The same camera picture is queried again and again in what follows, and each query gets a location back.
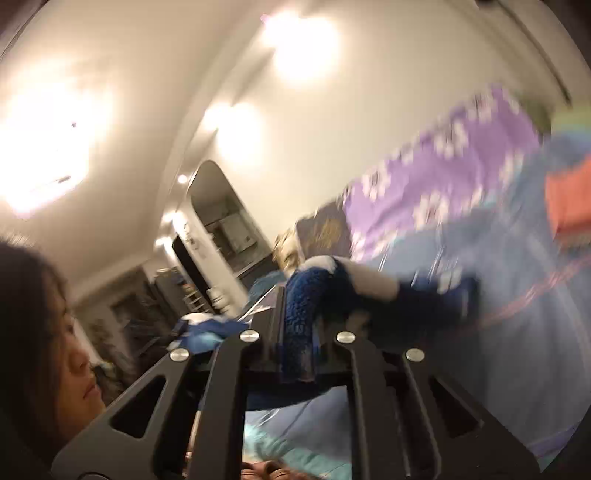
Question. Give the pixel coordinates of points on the light blue bed sheet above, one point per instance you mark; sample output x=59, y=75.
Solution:
x=508, y=369

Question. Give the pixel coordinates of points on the salmon pink folded garment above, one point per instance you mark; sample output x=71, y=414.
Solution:
x=570, y=198

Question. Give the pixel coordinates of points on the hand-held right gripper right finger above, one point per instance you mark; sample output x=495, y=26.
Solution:
x=344, y=364

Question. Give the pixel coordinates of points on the arched doorway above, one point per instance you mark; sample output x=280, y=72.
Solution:
x=221, y=217

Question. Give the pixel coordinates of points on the blue and white cloth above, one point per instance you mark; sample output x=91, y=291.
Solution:
x=207, y=334

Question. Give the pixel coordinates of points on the teal cloth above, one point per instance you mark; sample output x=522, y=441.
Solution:
x=286, y=452

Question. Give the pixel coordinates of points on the purple floral pillow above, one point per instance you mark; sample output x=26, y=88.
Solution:
x=461, y=161

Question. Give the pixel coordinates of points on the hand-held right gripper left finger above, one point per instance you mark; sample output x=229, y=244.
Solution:
x=272, y=344

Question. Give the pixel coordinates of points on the navy patterned cushion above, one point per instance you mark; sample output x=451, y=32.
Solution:
x=323, y=235

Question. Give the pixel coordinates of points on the ceiling light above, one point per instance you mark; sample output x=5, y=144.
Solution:
x=300, y=46
x=46, y=138

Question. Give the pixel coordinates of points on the navy fleece garment white spots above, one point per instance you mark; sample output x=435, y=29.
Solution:
x=300, y=314

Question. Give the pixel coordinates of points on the person's head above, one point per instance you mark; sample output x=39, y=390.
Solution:
x=46, y=346

